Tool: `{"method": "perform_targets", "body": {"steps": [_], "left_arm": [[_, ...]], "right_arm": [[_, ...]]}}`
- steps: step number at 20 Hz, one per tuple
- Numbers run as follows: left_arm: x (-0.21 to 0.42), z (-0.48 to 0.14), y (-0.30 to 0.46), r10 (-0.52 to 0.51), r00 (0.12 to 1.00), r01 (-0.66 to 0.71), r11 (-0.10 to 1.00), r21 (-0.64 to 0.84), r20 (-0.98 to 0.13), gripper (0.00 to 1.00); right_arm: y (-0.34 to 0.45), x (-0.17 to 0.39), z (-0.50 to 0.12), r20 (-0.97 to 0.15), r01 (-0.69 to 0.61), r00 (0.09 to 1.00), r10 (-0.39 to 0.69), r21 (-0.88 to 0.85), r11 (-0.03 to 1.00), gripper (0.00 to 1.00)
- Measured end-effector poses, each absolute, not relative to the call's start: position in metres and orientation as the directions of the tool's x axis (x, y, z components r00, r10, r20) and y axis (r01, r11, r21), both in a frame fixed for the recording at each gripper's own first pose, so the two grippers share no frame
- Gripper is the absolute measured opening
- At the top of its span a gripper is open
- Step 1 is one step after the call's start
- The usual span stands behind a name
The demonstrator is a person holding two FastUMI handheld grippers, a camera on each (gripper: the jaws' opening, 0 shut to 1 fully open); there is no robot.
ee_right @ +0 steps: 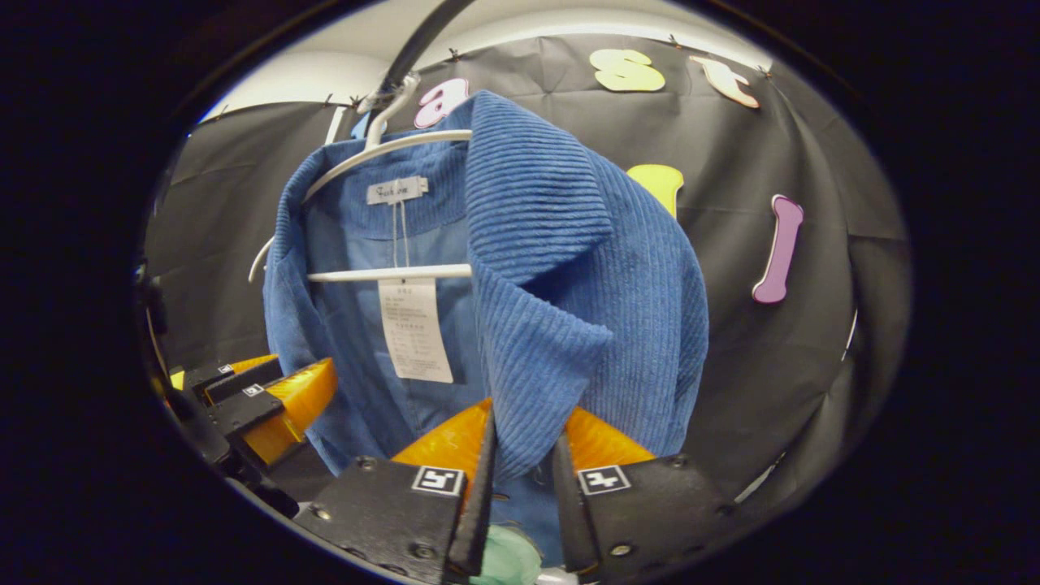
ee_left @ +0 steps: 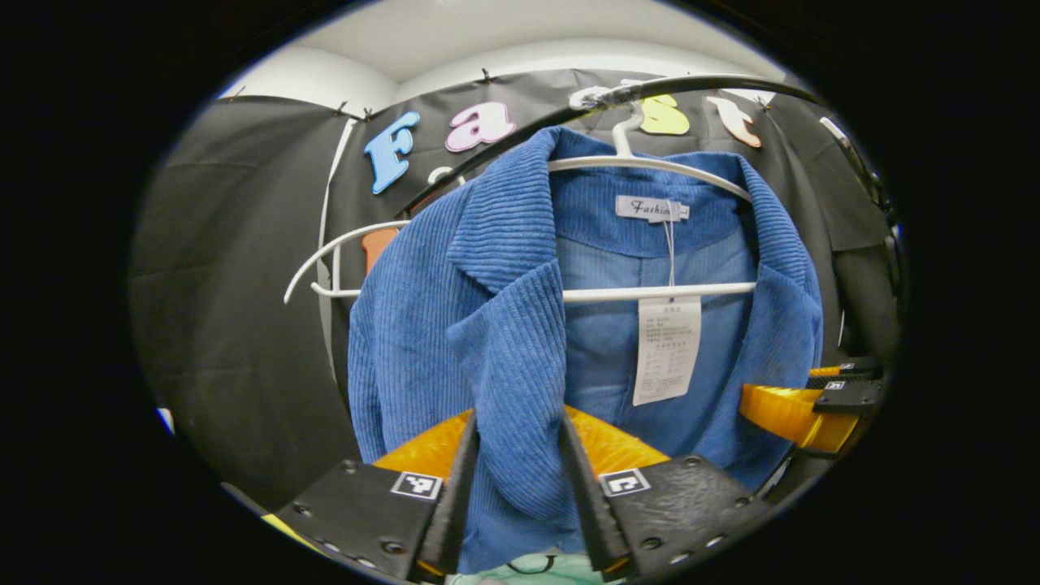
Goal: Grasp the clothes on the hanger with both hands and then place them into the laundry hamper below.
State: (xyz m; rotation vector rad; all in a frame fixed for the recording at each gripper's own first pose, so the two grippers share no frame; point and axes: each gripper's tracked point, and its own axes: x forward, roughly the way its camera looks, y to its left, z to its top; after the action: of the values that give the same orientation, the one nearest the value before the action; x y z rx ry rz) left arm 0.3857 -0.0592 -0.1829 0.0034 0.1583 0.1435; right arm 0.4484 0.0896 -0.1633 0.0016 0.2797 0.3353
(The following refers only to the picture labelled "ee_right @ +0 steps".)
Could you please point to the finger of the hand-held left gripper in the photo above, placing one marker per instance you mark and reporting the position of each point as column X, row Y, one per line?
column 305, row 398
column 244, row 382

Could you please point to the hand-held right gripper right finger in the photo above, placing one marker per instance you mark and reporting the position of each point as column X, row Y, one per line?
column 650, row 512

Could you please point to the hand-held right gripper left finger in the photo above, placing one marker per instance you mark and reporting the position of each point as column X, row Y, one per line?
column 382, row 512

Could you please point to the green laundry hamper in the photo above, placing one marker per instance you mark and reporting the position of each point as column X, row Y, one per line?
column 508, row 561

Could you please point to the white hanger with taped hook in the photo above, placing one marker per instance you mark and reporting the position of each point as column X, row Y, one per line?
column 390, row 273

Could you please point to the black clothes rack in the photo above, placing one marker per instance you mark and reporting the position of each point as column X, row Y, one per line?
column 422, row 41

